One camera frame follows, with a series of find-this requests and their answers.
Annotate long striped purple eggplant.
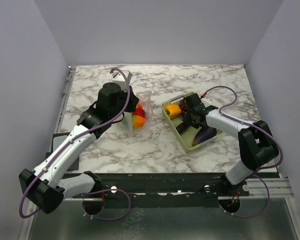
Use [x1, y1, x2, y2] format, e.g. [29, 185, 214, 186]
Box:
[176, 122, 192, 135]

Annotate red toy bell pepper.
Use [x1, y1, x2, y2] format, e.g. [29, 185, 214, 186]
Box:
[132, 103, 146, 118]

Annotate green perforated plastic basket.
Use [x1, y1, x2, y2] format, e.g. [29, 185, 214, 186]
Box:
[160, 91, 224, 154]

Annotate green toy mango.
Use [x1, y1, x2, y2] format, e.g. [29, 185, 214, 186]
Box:
[132, 115, 146, 128]

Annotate clear zip top bag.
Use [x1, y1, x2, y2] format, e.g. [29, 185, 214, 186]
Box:
[119, 91, 154, 136]

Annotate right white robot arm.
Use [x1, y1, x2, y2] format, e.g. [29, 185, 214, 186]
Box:
[182, 93, 279, 196]

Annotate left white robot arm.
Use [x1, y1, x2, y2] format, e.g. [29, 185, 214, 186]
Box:
[18, 82, 139, 214]

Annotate purple toy grapes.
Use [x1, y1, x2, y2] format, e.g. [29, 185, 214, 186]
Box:
[178, 99, 188, 117]

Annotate yellow toy bell pepper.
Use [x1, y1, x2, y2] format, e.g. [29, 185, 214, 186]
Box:
[165, 104, 182, 120]

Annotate dark purple toy eggplant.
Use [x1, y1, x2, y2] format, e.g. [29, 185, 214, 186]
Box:
[192, 126, 217, 147]

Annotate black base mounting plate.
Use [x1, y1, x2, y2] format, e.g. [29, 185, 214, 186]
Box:
[79, 173, 249, 209]

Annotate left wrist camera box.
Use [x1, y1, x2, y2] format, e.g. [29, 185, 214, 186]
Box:
[111, 70, 132, 92]

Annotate aluminium frame rail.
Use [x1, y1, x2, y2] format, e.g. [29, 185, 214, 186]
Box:
[29, 174, 295, 202]

